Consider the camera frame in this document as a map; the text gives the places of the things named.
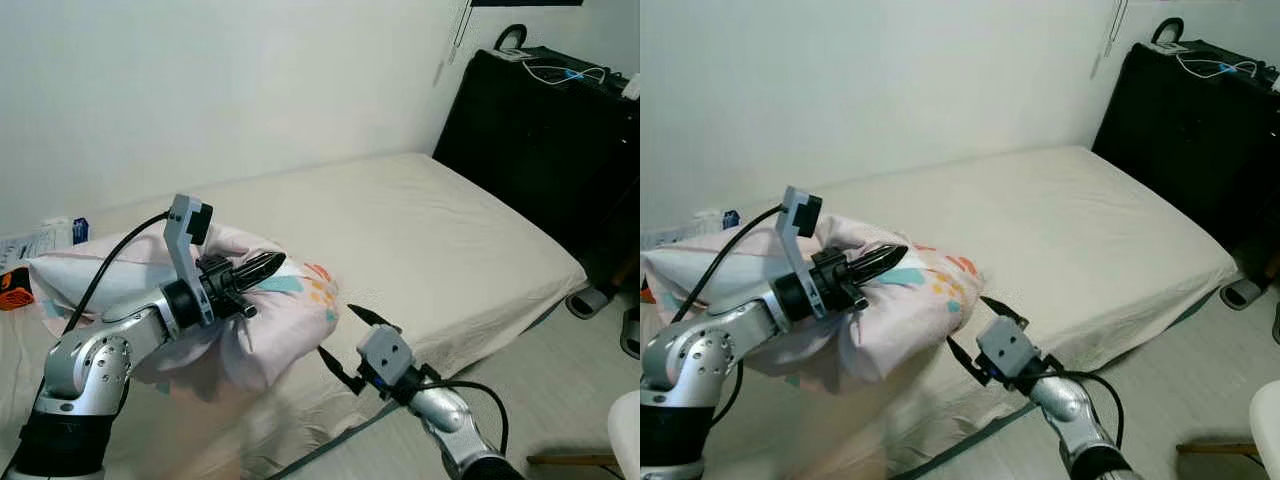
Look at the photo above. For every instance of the orange black object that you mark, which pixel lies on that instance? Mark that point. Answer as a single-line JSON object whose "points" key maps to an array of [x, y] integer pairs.
{"points": [[645, 295], [15, 290]]}

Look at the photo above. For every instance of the grey slipper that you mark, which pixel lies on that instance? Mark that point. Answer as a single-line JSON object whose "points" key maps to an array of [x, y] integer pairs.
{"points": [[632, 335], [1243, 294], [588, 302]]}

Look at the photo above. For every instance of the brown wooden bar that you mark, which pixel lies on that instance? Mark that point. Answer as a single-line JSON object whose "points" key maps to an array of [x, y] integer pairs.
{"points": [[570, 460], [1215, 450]]}

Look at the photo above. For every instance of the blue white package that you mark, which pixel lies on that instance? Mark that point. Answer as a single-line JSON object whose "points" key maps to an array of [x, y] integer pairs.
{"points": [[690, 228], [45, 240]]}

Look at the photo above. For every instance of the pink white patterned pillow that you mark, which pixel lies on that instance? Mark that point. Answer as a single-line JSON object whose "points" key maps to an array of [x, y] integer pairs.
{"points": [[290, 330], [910, 320]]}

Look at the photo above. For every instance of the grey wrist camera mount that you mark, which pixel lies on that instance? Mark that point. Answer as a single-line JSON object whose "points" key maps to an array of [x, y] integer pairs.
{"points": [[797, 240], [1005, 345], [182, 250], [385, 352]]}

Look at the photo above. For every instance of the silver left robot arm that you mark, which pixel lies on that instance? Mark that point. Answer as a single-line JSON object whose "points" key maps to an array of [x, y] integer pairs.
{"points": [[700, 360], [95, 365]]}

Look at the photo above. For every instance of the large black case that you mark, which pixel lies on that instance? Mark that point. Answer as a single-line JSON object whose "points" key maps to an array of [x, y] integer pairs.
{"points": [[540, 150], [1190, 150]]}

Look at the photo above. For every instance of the white charger block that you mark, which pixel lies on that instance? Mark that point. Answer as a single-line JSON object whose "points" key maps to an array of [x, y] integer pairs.
{"points": [[632, 86]]}

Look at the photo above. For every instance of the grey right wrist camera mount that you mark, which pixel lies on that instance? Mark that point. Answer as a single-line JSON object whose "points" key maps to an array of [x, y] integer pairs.
{"points": [[1005, 345], [385, 352]]}

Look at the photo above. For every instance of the dark wall frame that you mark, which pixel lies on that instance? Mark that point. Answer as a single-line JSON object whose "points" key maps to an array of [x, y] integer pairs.
{"points": [[525, 3]]}

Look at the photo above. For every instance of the white plastic chair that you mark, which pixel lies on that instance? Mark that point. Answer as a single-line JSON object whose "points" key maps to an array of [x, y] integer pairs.
{"points": [[628, 440], [1268, 430]]}

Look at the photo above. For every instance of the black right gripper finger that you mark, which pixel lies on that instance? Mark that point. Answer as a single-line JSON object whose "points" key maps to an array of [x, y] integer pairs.
{"points": [[342, 376], [372, 316], [967, 367], [1003, 308]]}

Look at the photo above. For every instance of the grey green floor mat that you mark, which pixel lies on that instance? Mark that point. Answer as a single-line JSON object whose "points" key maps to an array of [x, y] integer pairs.
{"points": [[320, 446]]}

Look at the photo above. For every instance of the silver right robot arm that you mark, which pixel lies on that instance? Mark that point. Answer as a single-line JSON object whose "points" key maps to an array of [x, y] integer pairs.
{"points": [[1065, 400], [440, 410]]}

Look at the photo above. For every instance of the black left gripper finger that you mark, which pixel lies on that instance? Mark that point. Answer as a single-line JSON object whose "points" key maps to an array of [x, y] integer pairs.
{"points": [[880, 256], [262, 264], [256, 282], [872, 275]]}

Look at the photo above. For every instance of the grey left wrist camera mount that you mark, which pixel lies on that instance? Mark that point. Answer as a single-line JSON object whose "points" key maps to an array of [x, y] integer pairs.
{"points": [[797, 240], [182, 250]]}

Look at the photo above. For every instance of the cream sheeted mattress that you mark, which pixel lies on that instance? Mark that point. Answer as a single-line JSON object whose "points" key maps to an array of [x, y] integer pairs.
{"points": [[1080, 230], [430, 230]]}

